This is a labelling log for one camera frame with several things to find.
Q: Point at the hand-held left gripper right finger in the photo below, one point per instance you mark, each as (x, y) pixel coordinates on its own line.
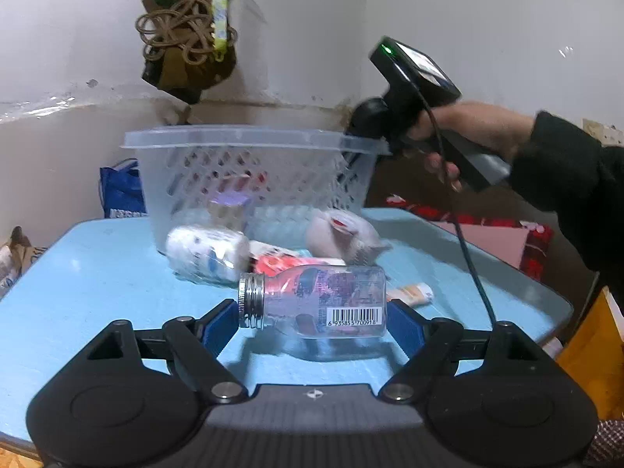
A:
(404, 326)

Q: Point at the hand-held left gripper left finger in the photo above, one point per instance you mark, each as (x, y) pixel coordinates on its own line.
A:
(222, 326)

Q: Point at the small white tube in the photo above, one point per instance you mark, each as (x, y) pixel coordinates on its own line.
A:
(414, 295)

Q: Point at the clear bottle with silver cap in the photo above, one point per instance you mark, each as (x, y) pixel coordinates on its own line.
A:
(341, 297)

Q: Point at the white roll packet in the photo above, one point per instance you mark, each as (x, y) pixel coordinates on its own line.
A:
(204, 253)

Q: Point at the red and white packet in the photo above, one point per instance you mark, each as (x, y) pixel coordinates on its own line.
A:
(273, 263)

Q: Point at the pale pink pouch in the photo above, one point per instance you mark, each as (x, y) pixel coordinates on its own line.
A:
(336, 239)

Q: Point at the clear plastic basket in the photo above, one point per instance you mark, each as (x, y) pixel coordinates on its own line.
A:
(253, 139)

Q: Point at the person's right forearm black sleeve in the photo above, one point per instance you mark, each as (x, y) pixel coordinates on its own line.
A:
(570, 180)

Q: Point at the person's right hand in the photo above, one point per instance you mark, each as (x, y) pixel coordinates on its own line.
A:
(482, 126)

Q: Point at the pink board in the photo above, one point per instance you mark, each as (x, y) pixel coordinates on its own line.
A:
(487, 243)

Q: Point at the small jar with purple lid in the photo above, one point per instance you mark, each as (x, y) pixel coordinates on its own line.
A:
(227, 201)

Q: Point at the red patterned cloth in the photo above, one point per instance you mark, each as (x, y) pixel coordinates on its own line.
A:
(536, 248)

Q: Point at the blue shopping bag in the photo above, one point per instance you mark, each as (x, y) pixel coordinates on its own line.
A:
(122, 190)

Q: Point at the yellow bag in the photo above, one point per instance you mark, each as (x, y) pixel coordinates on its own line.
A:
(594, 360)

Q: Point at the printed cardboard box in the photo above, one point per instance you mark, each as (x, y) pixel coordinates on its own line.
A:
(17, 258)

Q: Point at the dark brown hanging bag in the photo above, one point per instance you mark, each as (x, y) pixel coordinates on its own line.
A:
(180, 78)

